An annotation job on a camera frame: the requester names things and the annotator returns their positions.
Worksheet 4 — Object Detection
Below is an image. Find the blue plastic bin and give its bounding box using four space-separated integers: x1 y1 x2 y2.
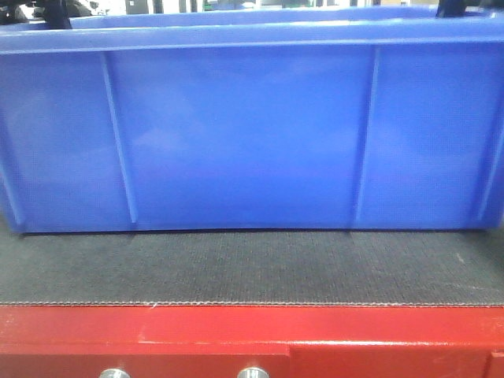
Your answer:
1 6 503 233

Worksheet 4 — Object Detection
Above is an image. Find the red conveyor frame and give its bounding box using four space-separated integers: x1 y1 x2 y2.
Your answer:
1 304 503 377

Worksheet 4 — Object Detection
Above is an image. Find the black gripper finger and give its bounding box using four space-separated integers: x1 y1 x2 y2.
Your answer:
435 0 466 18
43 0 72 30

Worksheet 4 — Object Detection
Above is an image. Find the silver bolt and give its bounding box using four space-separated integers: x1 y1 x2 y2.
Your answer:
98 368 131 378
236 366 270 378

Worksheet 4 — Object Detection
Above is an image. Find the left silver bolt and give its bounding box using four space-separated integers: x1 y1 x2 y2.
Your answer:
98 368 131 378

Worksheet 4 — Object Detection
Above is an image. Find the black conveyor belt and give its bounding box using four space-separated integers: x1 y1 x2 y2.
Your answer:
1 225 503 306

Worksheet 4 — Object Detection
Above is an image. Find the right silver bolt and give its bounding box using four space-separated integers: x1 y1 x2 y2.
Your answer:
236 366 270 378

